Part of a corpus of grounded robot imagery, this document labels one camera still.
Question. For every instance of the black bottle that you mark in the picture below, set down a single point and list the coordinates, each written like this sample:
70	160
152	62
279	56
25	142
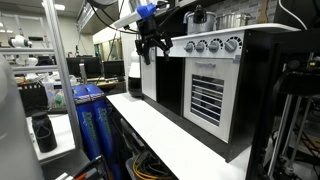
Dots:
44	133

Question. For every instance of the white black toy kitchen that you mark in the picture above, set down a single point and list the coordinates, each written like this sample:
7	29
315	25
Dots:
253	83

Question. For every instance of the gray stove knob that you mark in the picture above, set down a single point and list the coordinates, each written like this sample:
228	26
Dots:
215	45
232	44
189	46
200	46

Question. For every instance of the brown wooden utensil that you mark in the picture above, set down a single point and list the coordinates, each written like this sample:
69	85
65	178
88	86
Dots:
265	11

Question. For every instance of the silver metal rod stand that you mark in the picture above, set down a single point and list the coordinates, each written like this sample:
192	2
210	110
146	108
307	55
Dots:
288	133

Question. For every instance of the black metal rack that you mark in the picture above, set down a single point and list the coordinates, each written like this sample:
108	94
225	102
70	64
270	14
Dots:
296	80

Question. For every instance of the steel cooking pot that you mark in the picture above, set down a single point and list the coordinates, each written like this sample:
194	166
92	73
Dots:
233	20

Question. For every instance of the small white robot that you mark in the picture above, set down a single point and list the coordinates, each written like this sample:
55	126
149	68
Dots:
20	41

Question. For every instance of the black computer monitor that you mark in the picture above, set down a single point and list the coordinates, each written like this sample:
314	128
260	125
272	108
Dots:
90	66
113	68

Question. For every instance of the aluminium frame post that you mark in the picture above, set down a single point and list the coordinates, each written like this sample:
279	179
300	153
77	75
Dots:
61	66

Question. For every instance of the white wrist camera blue mount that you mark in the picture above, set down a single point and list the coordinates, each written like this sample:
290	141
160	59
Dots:
130	18

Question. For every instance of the black orange tool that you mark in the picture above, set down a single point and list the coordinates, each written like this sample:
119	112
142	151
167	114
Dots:
86	168

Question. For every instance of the white and black canister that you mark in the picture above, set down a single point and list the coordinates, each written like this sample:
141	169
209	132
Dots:
134	76

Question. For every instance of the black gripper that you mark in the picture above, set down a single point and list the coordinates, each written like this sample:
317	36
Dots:
150	31

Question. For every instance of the blue box green print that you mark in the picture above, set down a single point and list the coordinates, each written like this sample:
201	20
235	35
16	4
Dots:
105	126
86	126

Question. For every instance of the ceiling light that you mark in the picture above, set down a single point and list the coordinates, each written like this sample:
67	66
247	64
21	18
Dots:
59	7

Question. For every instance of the gray pot with lid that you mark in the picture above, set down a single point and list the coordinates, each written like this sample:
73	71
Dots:
203	26

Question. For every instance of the black crate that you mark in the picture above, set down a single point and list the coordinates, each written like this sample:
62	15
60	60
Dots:
31	98

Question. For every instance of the clear container green contents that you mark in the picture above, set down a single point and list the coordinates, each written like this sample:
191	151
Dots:
56	98

